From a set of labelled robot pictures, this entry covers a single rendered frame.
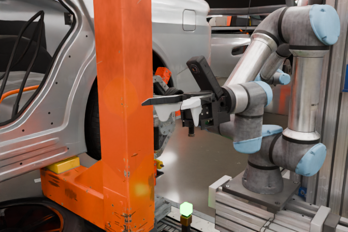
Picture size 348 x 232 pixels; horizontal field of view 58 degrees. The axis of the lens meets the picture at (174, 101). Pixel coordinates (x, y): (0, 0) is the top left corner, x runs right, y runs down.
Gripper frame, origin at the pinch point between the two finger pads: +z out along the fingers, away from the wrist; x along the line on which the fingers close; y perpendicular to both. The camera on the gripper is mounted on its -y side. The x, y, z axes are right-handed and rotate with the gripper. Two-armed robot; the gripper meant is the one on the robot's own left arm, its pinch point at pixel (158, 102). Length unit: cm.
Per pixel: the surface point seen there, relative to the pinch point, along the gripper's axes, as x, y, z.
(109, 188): 65, 41, -14
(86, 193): 81, 47, -10
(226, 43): 235, -33, -269
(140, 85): 50, -1, -25
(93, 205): 77, 51, -11
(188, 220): 46, 58, -40
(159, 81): 107, 1, -73
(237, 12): 293, -87, -361
